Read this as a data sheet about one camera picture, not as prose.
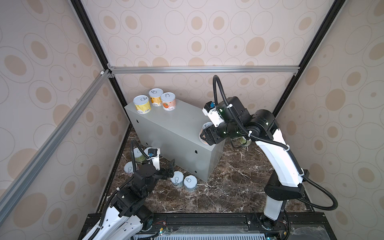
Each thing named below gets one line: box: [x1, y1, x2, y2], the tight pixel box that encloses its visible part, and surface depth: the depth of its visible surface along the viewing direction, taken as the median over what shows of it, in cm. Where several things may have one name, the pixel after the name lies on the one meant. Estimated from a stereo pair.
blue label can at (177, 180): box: [170, 171, 184, 188], surface depth 85 cm
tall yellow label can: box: [133, 94, 152, 115], surface depth 74 cm
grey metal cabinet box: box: [124, 101, 226, 182], surface depth 81 cm
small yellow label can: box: [148, 88, 164, 107], surface depth 78 cm
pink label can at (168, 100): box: [161, 92, 176, 111], surface depth 76 cm
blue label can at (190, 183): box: [183, 175, 198, 192], surface depth 83 cm
